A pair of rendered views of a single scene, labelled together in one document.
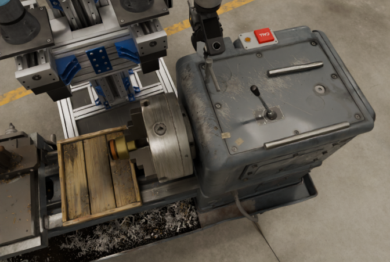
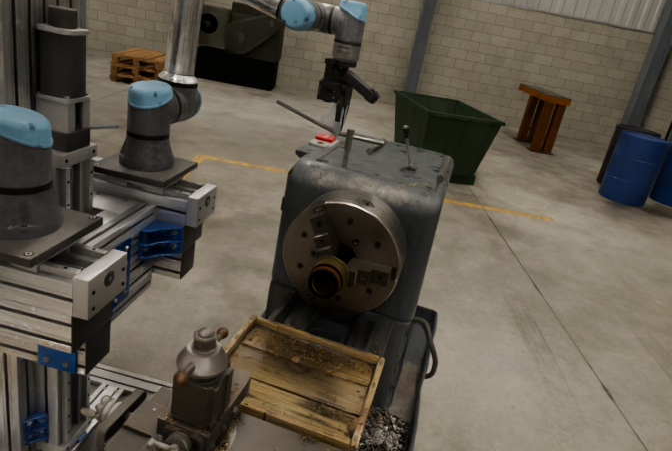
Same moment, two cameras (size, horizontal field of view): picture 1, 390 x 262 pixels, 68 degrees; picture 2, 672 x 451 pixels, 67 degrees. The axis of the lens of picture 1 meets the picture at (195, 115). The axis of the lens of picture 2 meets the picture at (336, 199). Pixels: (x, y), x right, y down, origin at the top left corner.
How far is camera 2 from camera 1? 127 cm
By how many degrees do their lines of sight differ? 58
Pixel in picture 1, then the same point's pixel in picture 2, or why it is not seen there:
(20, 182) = (245, 431)
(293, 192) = (419, 331)
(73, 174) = (270, 403)
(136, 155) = (354, 267)
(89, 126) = not seen: outside the picture
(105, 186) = (325, 380)
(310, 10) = not seen: hidden behind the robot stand
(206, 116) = (382, 182)
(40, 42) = (82, 223)
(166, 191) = (377, 344)
